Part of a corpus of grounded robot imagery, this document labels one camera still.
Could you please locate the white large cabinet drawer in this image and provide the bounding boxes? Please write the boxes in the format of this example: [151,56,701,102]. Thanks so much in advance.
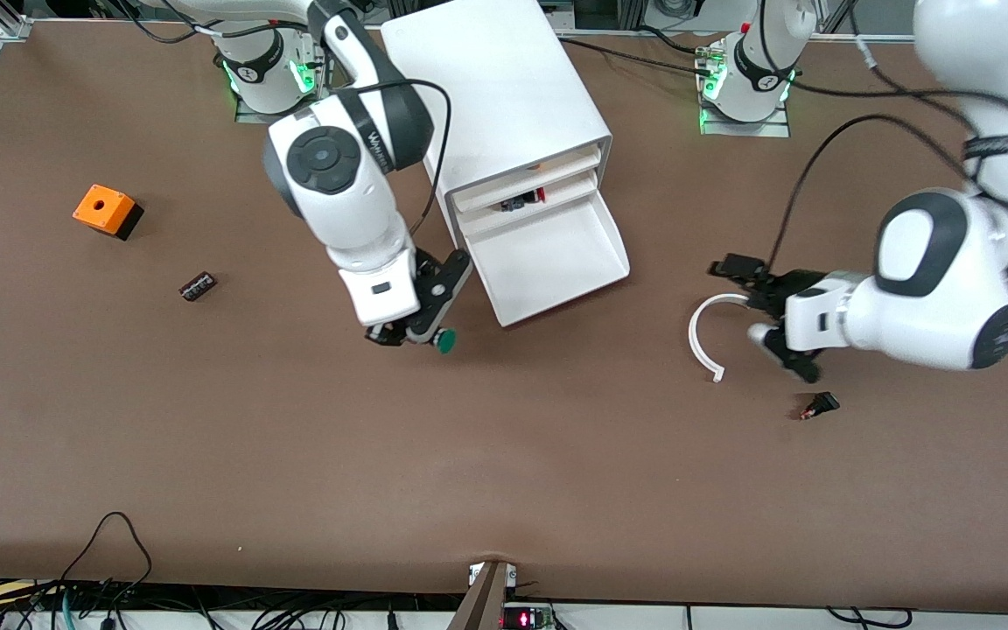
[460,191,631,328]

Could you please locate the white drawer cabinet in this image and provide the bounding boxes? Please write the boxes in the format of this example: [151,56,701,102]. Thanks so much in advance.
[380,0,615,263]

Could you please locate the orange button box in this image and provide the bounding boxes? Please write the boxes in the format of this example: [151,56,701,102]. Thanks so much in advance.
[73,184,145,242]

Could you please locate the white curved plastic strip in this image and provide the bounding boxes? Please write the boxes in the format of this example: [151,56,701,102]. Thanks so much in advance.
[688,292,754,383]

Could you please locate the red LED display module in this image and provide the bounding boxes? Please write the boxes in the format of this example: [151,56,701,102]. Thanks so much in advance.
[500,602,559,630]

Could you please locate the black red rocker switch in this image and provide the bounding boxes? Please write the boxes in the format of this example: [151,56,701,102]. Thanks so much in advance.
[799,391,841,422]

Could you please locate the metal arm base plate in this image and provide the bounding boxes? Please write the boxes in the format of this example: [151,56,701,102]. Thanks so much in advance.
[699,39,792,138]
[235,31,334,125]

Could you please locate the black red switch part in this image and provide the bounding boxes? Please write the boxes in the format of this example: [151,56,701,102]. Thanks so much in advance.
[500,187,548,214]

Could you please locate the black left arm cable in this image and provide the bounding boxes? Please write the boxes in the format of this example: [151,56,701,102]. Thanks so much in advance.
[758,0,1008,272]

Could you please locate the black cable behind cabinet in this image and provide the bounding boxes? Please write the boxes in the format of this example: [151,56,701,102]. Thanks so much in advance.
[559,35,717,76]

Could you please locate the white post mount bracket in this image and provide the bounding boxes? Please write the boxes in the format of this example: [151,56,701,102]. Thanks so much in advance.
[468,563,519,588]

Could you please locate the brown camera post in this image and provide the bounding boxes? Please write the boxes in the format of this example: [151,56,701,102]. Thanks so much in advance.
[445,560,510,630]

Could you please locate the black looped cable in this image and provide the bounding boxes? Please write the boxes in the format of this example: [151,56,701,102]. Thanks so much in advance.
[56,511,155,605]

